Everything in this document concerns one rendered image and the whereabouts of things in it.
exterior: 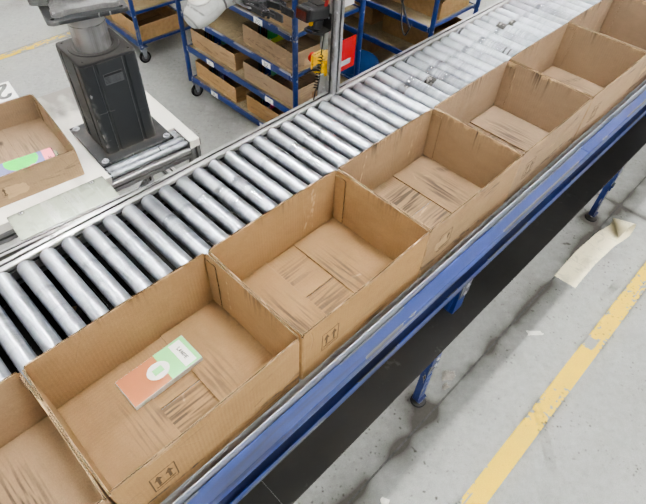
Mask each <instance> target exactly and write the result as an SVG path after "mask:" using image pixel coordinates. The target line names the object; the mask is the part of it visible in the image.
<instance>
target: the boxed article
mask: <svg viewBox="0 0 646 504"><path fill-rule="evenodd" d="M202 360H203V358H202V356H201V355H200V354H199V353H198V352H197V351H196V350H195V349H194V348H193V347H192V346H191V345H190V344H189V343H188V342H187V341H186V340H185V338H184V337H183V336H182V335H181V336H179V337H178V338H177V339H175V340H174V341H172V342H171V343H170V344H168V345H167V346H165V347H164V348H163V349H161V350H160V351H159V352H157V353H156V354H154V355H153V356H152V357H150V358H149V359H147V360H146V361H145V362H143V363H142V364H140V365H139V366H138V367H136V368H135V369H134V370H132V371H131V372H129V373H128V374H127V375H125V376H124V377H122V378H121V379H120V380H118V381H117V382H115V384H116V386H117V387H118V388H119V389H120V391H121V392H122V393H123V394H124V395H125V397H126V398H127V399H128V400H129V402H130V403H131V404H132V405H133V407H134V408H135V409H136V410H138V409H140V408H141V407H142V406H143V405H145V404H146V403H147V402H149V401H150V400H151V399H154V398H155V397H157V396H158V395H159V394H161V393H162V392H163V391H164V390H166V389H167V388H168V387H170V386H171V385H172V384H174V383H175V382H176V381H177V380H179V379H180V378H181V377H183V376H184V375H185V374H187V373H188V372H189V371H191V368H193V367H194V366H195V365H197V364H198V363H199V362H201V361H202Z"/></svg>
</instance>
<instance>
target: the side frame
mask: <svg viewBox="0 0 646 504"><path fill-rule="evenodd" d="M645 114H646V89H645V90H644V91H643V92H642V93H640V94H639V95H638V96H637V97H636V98H635V99H634V100H633V101H632V102H630V103H629V104H628V105H627V106H626V107H625V108H624V109H623V110H622V111H620V112H619V113H618V114H617V115H616V116H615V117H614V118H613V119H611V120H610V121H609V122H608V123H607V124H606V125H605V126H604V127H603V128H601V129H600V130H599V131H598V132H597V133H596V134H595V135H594V136H593V137H591V138H590V139H589V140H588V141H587V142H586V143H585V144H584V145H582V146H581V147H580V148H579V149H578V150H577V151H576V152H575V153H574V154H572V155H571V156H570V157H569V158H568V159H567V160H566V161H565V162H564V163H562V164H561V165H560V166H559V167H558V168H557V169H556V170H555V171H553V172H552V173H551V174H550V175H549V176H548V177H547V178H546V179H545V180H543V181H542V182H541V183H540V184H539V185H538V186H537V187H536V188H535V189H533V190H532V191H531V192H530V193H529V194H528V195H527V196H526V197H525V198H523V199H522V200H521V201H520V202H519V203H518V204H517V205H516V206H514V207H513V208H512V209H511V210H510V211H509V212H508V213H507V214H506V215H504V216H503V217H502V218H501V219H500V220H499V221H498V222H497V223H496V224H494V225H493V226H492V227H491V228H490V229H489V230H488V231H487V232H485V233H484V234H483V235H482V236H481V237H480V238H479V239H478V240H477V241H475V242H474V243H473V244H472V245H471V246H470V247H469V248H468V249H467V250H465V251H464V252H463V253H462V254H461V255H460V256H459V257H458V258H456V259H455V260H454V261H453V262H452V263H451V264H450V265H449V266H448V267H446V268H445V269H444V270H443V271H442V272H441V273H440V274H439V275H438V276H436V277H435V278H434V279H433V280H432V281H431V282H430V283H429V284H427V285H426V286H425V287H424V288H423V289H422V290H421V291H420V292H419V293H417V294H416V295H415V296H414V297H413V298H412V299H411V300H410V301H409V302H407V303H406V304H405V305H404V306H403V307H402V308H401V309H400V310H398V311H397V312H396V313H395V314H394V315H393V316H392V317H391V318H390V319H388V320H387V321H386V322H385V323H384V324H383V325H382V326H381V327H380V328H378V329H377V330H376V331H375V332H374V333H373V334H372V335H371V336H369V337H368V338H367V339H366V340H365V341H364V342H363V343H362V344H361V345H359V346H358V347H357V348H356V349H355V350H354V351H353V352H352V353H351V354H349V355H348V356H347V357H346V358H345V359H344V360H343V361H342V362H340V363H339V364H338V365H337V366H336V367H335V368H334V369H333V370H332V371H330V372H329V373H328V374H327V375H326V376H325V377H324V378H323V379H322V380H320V381H319V382H318V383H317V384H316V385H315V386H314V387H313V388H311V389H310V390H309V391H308V392H307V393H306V394H305V395H304V396H303V397H301V398H300V399H299V400H298V401H297V402H296V403H295V404H294V405H293V406H291V407H290V408H289V409H288V410H287V411H286V412H285V413H284V414H282V415H281V416H280V417H279V418H278V419H277V420H276V421H275V422H274V423H272V424H271V425H270V426H269V427H268V428H267V429H266V430H265V431H264V432H262V433H261V434H260V435H259V436H258V437H257V438H256V439H255V440H253V441H252V442H251V443H250V444H249V445H248V446H247V447H246V448H245V449H243V450H242V451H241V452H240V453H239V454H238V455H237V456H236V457H235V458H233V459H232V460H231V461H230V462H229V463H228V464H227V465H226V466H224V467H223V468H222V469H221V470H220V471H219V472H218V473H217V474H216V475H214V476H213V477H212V478H211V479H210V480H209V481H208V482H207V483H206V484H204V485H203V486H202V487H201V488H200V489H199V490H198V491H197V492H196V493H194V494H193V495H192V496H191V497H190V498H189V499H188V500H187V501H185V502H184V503H183V504H237V503H238V502H239V501H241V500H242V499H243V498H244V497H245V496H246V495H247V494H248V493H249V492H250V491H251V490H252V489H253V488H254V487H255V486H256V485H257V484H258V483H259V482H260V481H261V480H263V479H264V478H265V477H266V476H267V475H268V474H269V473H270V472H271V471H272V470H273V469H274V468H275V467H276V466H277V465H278V464H279V463H280V462H281V461H282V460H283V459H285V458H286V457H287V456H288V455H289V454H290V453H291V452H292V451H293V450H294V449H295V448H296V447H297V446H298V445H299V444H300V443H301V442H302V441H303V440H304V439H306V438H307V437H308V436H309V435H310V434H311V433H312V432H313V431H314V430H315V429H316V428H317V427H318V426H319V425H320V424H321V423H322V422H323V421H324V420H325V419H326V418H328V417H329V416H330V415H331V414H332V413H333V412H334V411H335V410H336V409H337V408H338V407H339V406H340V405H341V404H342V403H343V402H344V401H345V400H346V399H347V398H348V397H350V396H351V395H352V394H353V393H354V392H355V391H356V390H357V389H358V388H359V387H360V386H361V385H362V384H363V383H364V382H365V381H366V380H367V379H368V378H369V377H371V376H372V375H373V374H374V373H375V372H376V371H377V370H378V369H379V368H380V367H381V366H382V365H383V364H384V363H385V362H386V361H387V360H388V359H389V358H390V357H391V356H393V355H394V354H395V353H396V352H397V351H398V350H399V349H400V348H401V347H402V346H403V345H404V344H405V343H406V342H407V341H408V340H409V339H410V338H411V337H412V336H413V335H415V334H416V333H417V332H418V331H419V330H420V329H421V328H422V327H423V326H424V325H425V324H426V323H427V322H428V321H429V320H430V319H431V318H432V317H433V316H434V315H436V314H437V313H438V312H439V311H440V310H441V309H442V308H443V307H444V306H445V305H446V304H447V303H448V302H449V301H450V300H451V299H452V298H453V297H454V296H455V295H456V294H458V293H459V292H460V291H461V290H462V289H463V288H464V287H465V286H466V285H467V284H468V283H469V282H470V281H471V280H472V279H473V278H474V277H475V276H476V275H477V274H478V273H480V272H481V271H482V270H483V269H484V268H485V267H486V266H487V265H488V264H489V263H490V262H491V261H492V260H493V259H494V258H495V257H496V256H497V255H498V254H499V253H501V252H502V251H503V250H504V249H505V248H506V247H507V246H508V245H509V244H510V243H511V242H512V241H513V240H514V239H515V238H516V237H517V236H518V235H519V234H520V233H521V232H523V231H524V230H525V229H526V228H527V227H528V226H529V225H530V224H531V223H532V222H533V221H534V220H535V219H536V218H537V217H538V216H539V215H540V214H541V213H542V212H543V211H545V210H546V209H547V208H548V207H549V206H550V205H551V204H552V203H553V202H554V201H555V200H556V199H557V198H558V197H559V196H560V195H561V194H562V193H563V192H564V191H566V190H567V189H568V188H569V187H570V186H571V185H572V184H573V183H574V182H575V181H576V180H577V179H578V178H579V177H580V176H581V175H582V174H583V173H584V172H585V171H586V170H588V169H589V168H590V167H591V166H592V165H593V164H594V163H595V162H596V161H597V160H598V159H599V158H600V157H601V156H602V155H603V154H604V153H605V152H606V151H607V150H608V149H610V148H611V147H612V146H613V145H614V144H615V143H616V142H617V141H618V140H619V139H620V138H621V137H622V136H623V135H624V134H625V133H626V132H627V131H628V130H629V129H631V128H632V127H633V126H634V125H635V124H636V123H637V122H638V121H639V120H640V119H641V118H642V117H643V116H644V115H645Z"/></svg>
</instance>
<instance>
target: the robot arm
mask: <svg viewBox="0 0 646 504"><path fill-rule="evenodd" d="M27 1H28V3H29V6H49V8H50V10H49V12H50V15H51V17H52V18H60V17H63V16H66V15H70V14H76V13H81V12H86V11H91V10H96V9H101V8H109V7H117V6H119V1H118V0H27ZM234 4H239V5H241V6H243V7H245V8H247V10H248V11H252V12H253V13H255V14H257V15H259V16H261V17H262V18H265V16H267V19H270V17H271V18H273V19H275V20H277V21H279V22H280V23H283V15H282V14H280V13H278V12H276V11H274V10H272V9H270V10H269V9H268V8H269V7H270V8H273V9H277V10H280V11H281V13H283V14H285V15H287V16H289V17H291V18H292V19H294V10H292V9H290V8H288V7H286V2H284V1H282V0H188V2H187V6H186V7H185V9H184V13H183V16H184V20H185V21H186V22H187V24H188V25H189V26H191V27H192V28H194V29H202V28H204V27H206V26H208V25H209V24H211V23H212V22H214V21H215V20H216V19H217V18H218V17H219V16H220V15H221V14H222V13H223V12H224V11H225V10H226V9H227V8H229V7H230V6H232V5H234Z"/></svg>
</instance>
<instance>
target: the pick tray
mask: <svg viewBox="0 0 646 504"><path fill-rule="evenodd" d="M47 148H52V150H56V151H57V152H58V154H59V155H57V156H54V157H51V158H49V159H46V160H44V161H41V162H38V163H36V164H33V165H30V166H28V167H25V168H22V169H20V170H17V171H14V172H12V173H9V174H6V175H3V176H1V177H0V208H2V207H4V206H7V205H9V204H12V203H14V202H17V201H19V200H22V199H24V198H27V197H29V196H32V195H34V194H37V193H39V192H42V191H44V190H47V189H49V188H52V187H54V186H57V185H59V184H62V183H64V182H67V181H69V180H72V179H74V178H77V177H79V176H82V175H84V174H85V173H84V170H83V168H82V165H81V163H80V160H79V158H78V155H77V153H76V150H75V148H74V147H73V145H72V144H71V143H70V141H69V140H68V138H67V137H66V136H65V134H64V133H63V132H62V130H61V129H60V128H59V127H58V125H57V124H56V123H55V121H54V120H53V119H52V117H51V116H50V115H49V114H48V112H47V111H46V110H45V109H44V107H43V106H42V105H41V104H40V102H39V101H38V100H37V99H36V98H35V96H34V95H33V94H32V95H31V94H28V95H25V96H22V97H19V98H15V99H12V100H9V101H6V102H3V103H0V164H2V163H5V162H8V161H11V160H14V159H17V158H20V157H23V156H26V155H29V154H32V153H35V152H38V151H41V150H44V149H47Z"/></svg>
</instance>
